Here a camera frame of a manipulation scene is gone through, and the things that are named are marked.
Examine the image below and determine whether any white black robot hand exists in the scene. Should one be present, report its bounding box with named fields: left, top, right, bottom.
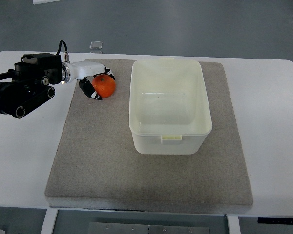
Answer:
left=67, top=60, right=115, bottom=100

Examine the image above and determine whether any small clear floor plate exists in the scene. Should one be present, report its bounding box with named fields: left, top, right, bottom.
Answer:
left=89, top=41, right=103, bottom=50

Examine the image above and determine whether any white object top edge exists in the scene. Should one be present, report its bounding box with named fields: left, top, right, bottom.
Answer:
left=32, top=0, right=60, bottom=5

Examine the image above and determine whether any white plastic box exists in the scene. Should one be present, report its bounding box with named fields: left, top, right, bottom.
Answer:
left=129, top=58, right=212, bottom=155

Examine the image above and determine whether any black control panel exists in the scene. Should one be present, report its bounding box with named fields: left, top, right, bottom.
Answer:
left=257, top=217, right=293, bottom=225

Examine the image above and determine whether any orange fruit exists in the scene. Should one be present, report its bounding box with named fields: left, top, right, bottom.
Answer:
left=91, top=74, right=116, bottom=98

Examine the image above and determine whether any white table leg left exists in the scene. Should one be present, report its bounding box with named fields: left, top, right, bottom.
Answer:
left=41, top=208, right=58, bottom=234

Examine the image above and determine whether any grey felt mat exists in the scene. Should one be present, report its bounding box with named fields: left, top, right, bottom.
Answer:
left=45, top=59, right=253, bottom=214

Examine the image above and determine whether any white table leg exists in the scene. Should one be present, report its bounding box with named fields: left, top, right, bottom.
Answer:
left=227, top=216, right=241, bottom=234
left=41, top=208, right=58, bottom=234

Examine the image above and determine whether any white table leg right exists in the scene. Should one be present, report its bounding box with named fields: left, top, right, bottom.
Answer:
left=227, top=216, right=241, bottom=234

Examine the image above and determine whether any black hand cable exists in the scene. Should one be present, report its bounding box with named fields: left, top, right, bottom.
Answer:
left=55, top=40, right=70, bottom=62

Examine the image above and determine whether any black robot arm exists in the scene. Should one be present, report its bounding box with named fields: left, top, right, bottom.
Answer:
left=0, top=53, right=63, bottom=119

